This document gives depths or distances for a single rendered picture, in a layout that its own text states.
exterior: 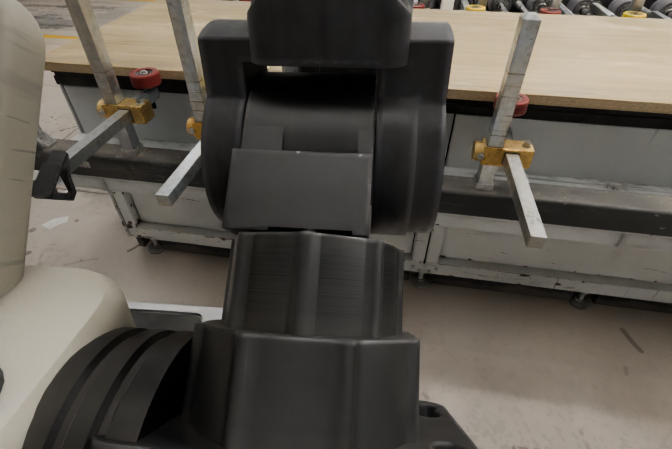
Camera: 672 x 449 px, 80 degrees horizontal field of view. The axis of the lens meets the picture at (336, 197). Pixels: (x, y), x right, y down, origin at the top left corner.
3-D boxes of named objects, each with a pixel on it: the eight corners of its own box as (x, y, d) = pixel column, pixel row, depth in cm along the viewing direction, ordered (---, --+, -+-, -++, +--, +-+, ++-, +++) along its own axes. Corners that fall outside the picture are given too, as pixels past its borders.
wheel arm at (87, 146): (62, 186, 87) (53, 170, 84) (48, 185, 87) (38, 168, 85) (161, 99, 120) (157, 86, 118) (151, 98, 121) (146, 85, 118)
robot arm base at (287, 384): (60, 505, 11) (509, 553, 10) (119, 216, 13) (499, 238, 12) (190, 415, 19) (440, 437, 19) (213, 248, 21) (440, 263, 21)
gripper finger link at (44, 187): (48, 173, 59) (0, 138, 50) (96, 176, 59) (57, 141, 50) (31, 216, 56) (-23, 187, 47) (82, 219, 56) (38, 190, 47)
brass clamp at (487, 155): (529, 170, 98) (535, 153, 95) (472, 165, 99) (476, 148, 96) (524, 156, 102) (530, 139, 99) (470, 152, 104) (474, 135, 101)
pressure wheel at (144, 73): (135, 113, 118) (122, 75, 110) (148, 101, 124) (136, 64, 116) (161, 114, 117) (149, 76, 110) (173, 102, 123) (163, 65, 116)
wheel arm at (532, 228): (542, 252, 76) (549, 236, 74) (523, 250, 77) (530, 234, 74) (505, 137, 110) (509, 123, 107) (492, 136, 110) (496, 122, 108)
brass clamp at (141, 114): (144, 125, 108) (139, 108, 105) (99, 121, 110) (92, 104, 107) (156, 115, 113) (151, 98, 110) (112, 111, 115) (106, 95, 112)
